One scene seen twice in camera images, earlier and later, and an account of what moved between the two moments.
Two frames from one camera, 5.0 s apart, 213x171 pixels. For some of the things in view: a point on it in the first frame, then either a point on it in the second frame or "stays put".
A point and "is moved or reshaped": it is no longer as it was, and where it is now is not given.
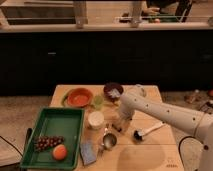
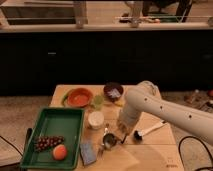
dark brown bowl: [113, 91] stays put
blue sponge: [88, 152] stays put
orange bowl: [79, 97] stays put
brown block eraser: [117, 126] is moved or reshaped
